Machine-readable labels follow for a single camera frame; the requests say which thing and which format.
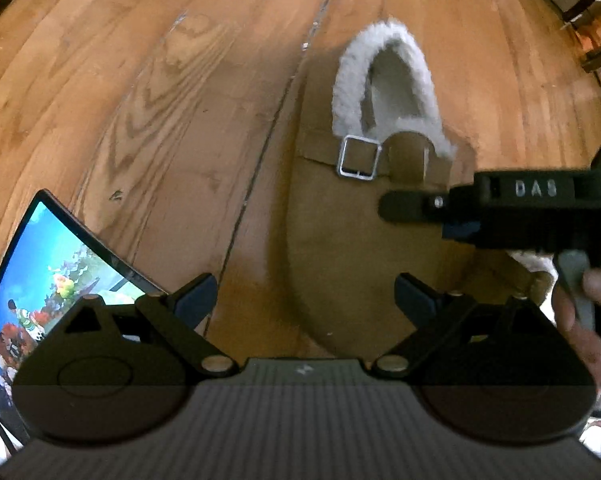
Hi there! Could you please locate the orange cloth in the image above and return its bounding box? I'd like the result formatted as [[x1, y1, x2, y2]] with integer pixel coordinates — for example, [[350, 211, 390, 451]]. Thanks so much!
[[578, 0, 601, 56]]

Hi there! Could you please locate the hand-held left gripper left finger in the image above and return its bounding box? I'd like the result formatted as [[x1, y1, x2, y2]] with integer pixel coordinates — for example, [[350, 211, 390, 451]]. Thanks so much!
[[63, 272, 238, 378]]

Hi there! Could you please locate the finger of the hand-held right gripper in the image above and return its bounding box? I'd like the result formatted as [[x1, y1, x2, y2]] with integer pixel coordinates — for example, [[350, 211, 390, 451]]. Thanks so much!
[[441, 221, 482, 243], [379, 190, 452, 223]]

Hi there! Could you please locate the person's right hand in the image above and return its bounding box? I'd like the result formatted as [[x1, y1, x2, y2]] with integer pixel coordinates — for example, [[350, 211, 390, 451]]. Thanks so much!
[[553, 269, 601, 400]]

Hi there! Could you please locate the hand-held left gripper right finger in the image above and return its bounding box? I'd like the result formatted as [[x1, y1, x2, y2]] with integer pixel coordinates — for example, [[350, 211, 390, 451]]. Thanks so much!
[[371, 272, 556, 380]]

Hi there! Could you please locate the tablet with colourful screen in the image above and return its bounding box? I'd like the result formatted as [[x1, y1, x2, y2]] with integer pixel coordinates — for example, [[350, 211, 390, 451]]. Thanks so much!
[[0, 189, 168, 453]]

